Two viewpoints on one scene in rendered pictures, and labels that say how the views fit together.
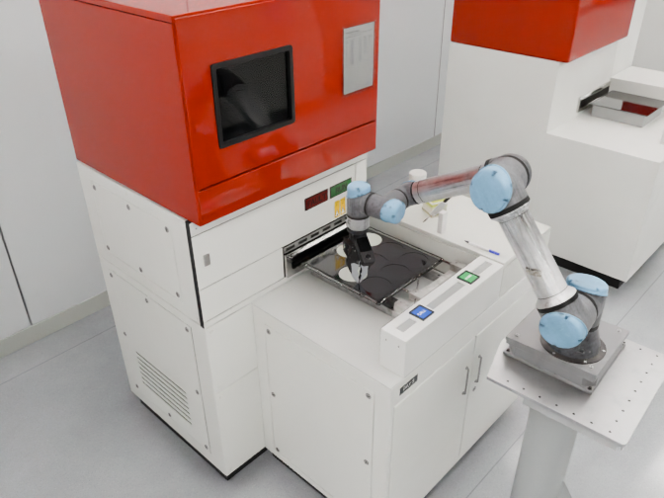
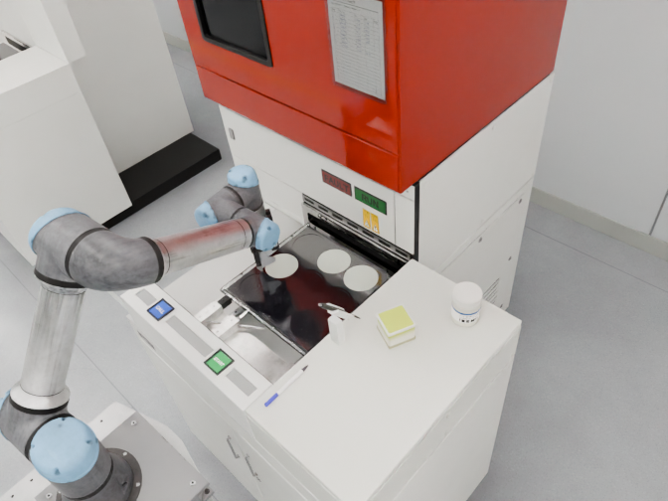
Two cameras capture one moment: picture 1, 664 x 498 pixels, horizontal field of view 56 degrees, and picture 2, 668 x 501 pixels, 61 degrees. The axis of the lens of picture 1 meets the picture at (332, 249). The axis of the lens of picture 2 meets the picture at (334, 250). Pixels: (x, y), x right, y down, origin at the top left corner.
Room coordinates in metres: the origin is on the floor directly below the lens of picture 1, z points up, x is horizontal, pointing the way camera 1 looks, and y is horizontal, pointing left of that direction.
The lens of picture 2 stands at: (2.10, -1.25, 2.13)
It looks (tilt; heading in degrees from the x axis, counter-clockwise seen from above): 45 degrees down; 95
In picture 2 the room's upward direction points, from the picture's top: 8 degrees counter-clockwise
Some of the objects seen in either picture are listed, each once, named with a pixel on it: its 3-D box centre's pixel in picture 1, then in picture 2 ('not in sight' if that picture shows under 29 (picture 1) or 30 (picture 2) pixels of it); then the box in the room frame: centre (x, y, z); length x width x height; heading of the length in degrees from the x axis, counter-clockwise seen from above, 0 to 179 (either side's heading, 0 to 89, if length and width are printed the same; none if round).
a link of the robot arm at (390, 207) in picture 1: (387, 207); (223, 213); (1.74, -0.18, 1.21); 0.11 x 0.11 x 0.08; 53
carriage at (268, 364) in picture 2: (434, 294); (246, 350); (1.74, -0.35, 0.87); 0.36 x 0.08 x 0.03; 137
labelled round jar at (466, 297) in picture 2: (417, 183); (466, 304); (2.33, -0.35, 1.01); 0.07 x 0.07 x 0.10
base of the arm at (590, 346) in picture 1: (575, 330); (91, 479); (1.46, -0.73, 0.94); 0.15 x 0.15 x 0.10
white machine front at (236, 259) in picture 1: (290, 230); (311, 185); (1.93, 0.15, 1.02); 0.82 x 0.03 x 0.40; 137
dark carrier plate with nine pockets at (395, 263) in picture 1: (372, 261); (308, 282); (1.91, -0.15, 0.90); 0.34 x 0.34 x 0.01; 47
